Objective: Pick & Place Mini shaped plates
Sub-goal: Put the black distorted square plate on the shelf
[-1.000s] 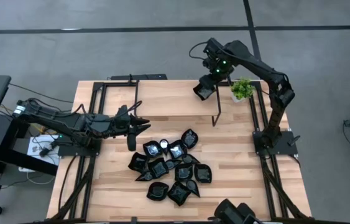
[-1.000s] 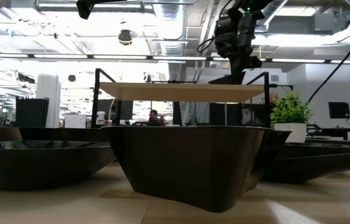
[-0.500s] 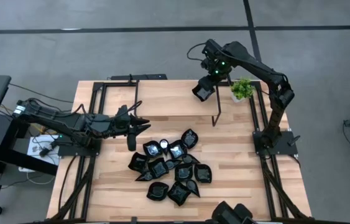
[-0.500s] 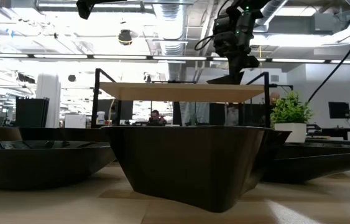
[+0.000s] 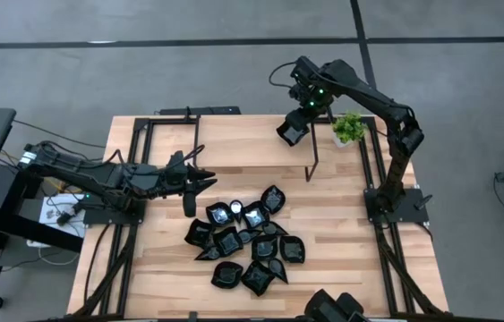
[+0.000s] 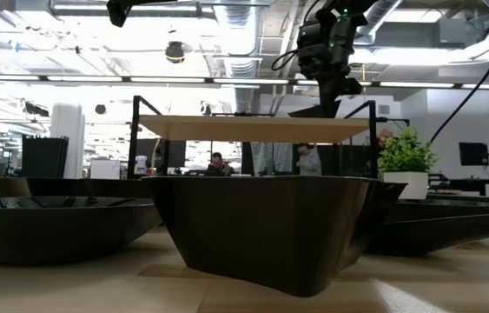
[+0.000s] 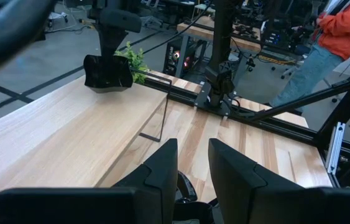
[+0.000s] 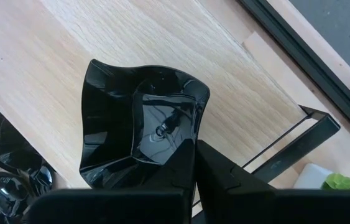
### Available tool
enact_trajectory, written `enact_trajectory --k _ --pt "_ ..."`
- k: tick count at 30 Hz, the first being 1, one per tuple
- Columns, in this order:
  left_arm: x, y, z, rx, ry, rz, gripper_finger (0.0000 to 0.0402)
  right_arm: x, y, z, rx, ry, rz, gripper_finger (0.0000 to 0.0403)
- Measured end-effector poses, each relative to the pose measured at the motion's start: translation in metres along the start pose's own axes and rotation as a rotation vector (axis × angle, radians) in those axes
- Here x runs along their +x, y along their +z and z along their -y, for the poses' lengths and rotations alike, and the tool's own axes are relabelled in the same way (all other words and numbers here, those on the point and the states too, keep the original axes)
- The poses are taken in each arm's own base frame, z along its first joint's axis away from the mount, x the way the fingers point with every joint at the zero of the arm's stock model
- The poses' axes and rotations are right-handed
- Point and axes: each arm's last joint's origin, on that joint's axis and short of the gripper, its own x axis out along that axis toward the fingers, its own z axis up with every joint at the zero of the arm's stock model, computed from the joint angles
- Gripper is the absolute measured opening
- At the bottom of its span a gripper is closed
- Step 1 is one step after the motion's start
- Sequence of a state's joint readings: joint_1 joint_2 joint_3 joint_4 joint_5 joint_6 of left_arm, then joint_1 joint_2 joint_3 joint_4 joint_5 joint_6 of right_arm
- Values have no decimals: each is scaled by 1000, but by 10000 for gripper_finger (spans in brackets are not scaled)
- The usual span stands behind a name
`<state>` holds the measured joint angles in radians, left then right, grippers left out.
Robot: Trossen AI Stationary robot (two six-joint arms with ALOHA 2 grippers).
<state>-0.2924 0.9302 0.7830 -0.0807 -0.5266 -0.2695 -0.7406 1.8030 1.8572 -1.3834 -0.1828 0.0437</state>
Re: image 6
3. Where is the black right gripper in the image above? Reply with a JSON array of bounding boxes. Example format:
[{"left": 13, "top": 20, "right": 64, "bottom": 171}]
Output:
[{"left": 296, "top": 11, "right": 369, "bottom": 118}]

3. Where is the black leaf-shaped mini plate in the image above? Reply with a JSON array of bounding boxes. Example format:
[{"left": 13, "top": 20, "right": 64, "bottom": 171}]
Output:
[
  {"left": 0, "top": 195, "right": 163, "bottom": 266},
  {"left": 383, "top": 197, "right": 489, "bottom": 223}
]

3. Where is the black teardrop mini plate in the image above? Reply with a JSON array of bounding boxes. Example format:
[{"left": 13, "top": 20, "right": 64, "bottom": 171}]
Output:
[{"left": 365, "top": 211, "right": 489, "bottom": 257}]

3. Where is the black partition panel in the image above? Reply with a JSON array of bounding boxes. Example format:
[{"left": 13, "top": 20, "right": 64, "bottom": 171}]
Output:
[{"left": 291, "top": 143, "right": 372, "bottom": 177}]

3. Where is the person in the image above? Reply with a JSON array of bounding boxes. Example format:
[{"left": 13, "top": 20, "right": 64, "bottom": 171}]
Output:
[
  {"left": 294, "top": 143, "right": 323, "bottom": 177},
  {"left": 377, "top": 127, "right": 395, "bottom": 147},
  {"left": 206, "top": 151, "right": 235, "bottom": 177}
]

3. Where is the thin black metal stand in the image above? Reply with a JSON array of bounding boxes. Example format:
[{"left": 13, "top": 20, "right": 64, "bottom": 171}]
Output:
[{"left": 376, "top": 116, "right": 412, "bottom": 131}]

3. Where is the wooden shelf with black legs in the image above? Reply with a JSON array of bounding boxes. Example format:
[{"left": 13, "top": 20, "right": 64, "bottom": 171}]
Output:
[{"left": 127, "top": 95, "right": 378, "bottom": 180}]

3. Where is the green plant in white pot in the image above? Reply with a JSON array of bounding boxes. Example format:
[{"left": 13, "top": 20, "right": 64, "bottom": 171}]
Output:
[{"left": 376, "top": 125, "right": 439, "bottom": 201}]

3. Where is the white building column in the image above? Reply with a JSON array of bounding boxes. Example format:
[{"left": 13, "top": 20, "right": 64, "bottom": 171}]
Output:
[{"left": 50, "top": 102, "right": 86, "bottom": 179}]

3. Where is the black display panel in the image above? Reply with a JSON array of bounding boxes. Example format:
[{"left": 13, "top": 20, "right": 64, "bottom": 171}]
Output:
[{"left": 135, "top": 138, "right": 187, "bottom": 170}]

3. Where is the black monitor screen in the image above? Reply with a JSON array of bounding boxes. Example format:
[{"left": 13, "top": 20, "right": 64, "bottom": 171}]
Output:
[{"left": 458, "top": 142, "right": 489, "bottom": 167}]

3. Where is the white plastic jug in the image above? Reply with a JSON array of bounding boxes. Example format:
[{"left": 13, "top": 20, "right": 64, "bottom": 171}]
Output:
[{"left": 134, "top": 155, "right": 149, "bottom": 176}]

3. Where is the white board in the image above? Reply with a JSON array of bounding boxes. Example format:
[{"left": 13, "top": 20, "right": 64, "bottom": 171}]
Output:
[{"left": 89, "top": 158, "right": 122, "bottom": 181}]

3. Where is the black lab desk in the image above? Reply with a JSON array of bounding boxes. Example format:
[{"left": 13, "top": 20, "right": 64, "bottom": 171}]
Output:
[{"left": 427, "top": 172, "right": 489, "bottom": 197}]

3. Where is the black cabinet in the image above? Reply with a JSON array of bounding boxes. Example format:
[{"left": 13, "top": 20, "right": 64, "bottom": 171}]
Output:
[{"left": 21, "top": 135, "right": 70, "bottom": 179}]

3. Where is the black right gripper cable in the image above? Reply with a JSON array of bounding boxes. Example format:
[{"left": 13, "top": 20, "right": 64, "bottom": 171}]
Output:
[{"left": 270, "top": 48, "right": 301, "bottom": 72}]

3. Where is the silver ribbed air duct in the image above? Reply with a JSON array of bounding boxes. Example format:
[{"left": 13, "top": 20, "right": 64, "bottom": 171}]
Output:
[{"left": 215, "top": 0, "right": 265, "bottom": 115}]

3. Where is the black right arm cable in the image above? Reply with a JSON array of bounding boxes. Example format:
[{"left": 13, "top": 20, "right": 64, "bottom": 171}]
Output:
[{"left": 428, "top": 30, "right": 489, "bottom": 144}]

